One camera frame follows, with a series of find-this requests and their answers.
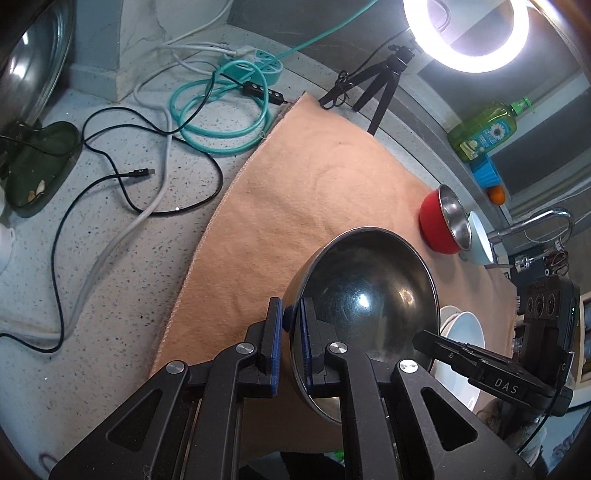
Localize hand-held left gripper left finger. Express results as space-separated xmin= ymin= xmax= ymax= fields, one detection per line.
xmin=48 ymin=298 xmax=289 ymax=480

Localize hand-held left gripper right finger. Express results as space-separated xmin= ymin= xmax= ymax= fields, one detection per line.
xmin=299 ymin=298 xmax=539 ymax=480

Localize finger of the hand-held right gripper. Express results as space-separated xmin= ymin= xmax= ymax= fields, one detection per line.
xmin=412 ymin=330 xmax=492 ymax=384

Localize white plate with pink blossoms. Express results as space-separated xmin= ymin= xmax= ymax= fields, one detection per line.
xmin=431 ymin=311 xmax=485 ymax=411

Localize plain stainless steel bowl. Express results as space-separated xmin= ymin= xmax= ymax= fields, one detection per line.
xmin=279 ymin=226 xmax=440 ymax=423

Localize scissors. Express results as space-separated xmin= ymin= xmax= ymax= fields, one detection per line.
xmin=547 ymin=249 xmax=572 ymax=277

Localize white ceramic bowl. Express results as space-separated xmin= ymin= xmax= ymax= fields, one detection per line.
xmin=459 ymin=211 xmax=495 ymax=266

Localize chrome faucet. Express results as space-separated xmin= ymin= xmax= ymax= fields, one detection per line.
xmin=487 ymin=208 xmax=574 ymax=268

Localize red steel-lined bowl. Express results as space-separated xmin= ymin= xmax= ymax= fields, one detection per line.
xmin=419 ymin=185 xmax=472 ymax=256

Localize peach towel mat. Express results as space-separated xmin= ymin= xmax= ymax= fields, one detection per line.
xmin=150 ymin=90 xmax=518 ymax=462

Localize blue fluted cup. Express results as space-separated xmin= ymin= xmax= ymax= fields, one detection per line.
xmin=471 ymin=154 xmax=502 ymax=190

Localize green dish soap bottle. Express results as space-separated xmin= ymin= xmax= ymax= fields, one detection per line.
xmin=447 ymin=96 xmax=534 ymax=162

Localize black inline controller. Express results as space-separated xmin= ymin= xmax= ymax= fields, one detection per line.
xmin=242 ymin=80 xmax=294 ymax=104

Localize black tripod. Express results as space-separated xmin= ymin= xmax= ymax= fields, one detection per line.
xmin=318 ymin=44 xmax=414 ymax=137

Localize teal round power strip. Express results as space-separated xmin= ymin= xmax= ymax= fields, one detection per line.
xmin=217 ymin=45 xmax=284 ymax=86

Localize green leaf-shaped dish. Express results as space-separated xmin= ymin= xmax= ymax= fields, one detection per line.
xmin=2 ymin=121 xmax=83 ymax=219

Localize glass pot lid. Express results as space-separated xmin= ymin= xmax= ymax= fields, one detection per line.
xmin=0 ymin=0 xmax=77 ymax=139

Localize metal hose sprayer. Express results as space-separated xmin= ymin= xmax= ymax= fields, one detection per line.
xmin=515 ymin=251 xmax=548 ymax=271

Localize black usb cable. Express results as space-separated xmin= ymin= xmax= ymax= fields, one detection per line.
xmin=0 ymin=51 xmax=222 ymax=340

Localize teal cable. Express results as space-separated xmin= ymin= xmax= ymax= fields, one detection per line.
xmin=170 ymin=0 xmax=379 ymax=155

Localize ring light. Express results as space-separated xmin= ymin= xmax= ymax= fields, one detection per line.
xmin=403 ymin=0 xmax=530 ymax=73

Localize thin white cable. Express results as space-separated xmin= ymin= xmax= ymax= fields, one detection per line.
xmin=159 ymin=0 xmax=252 ymax=58

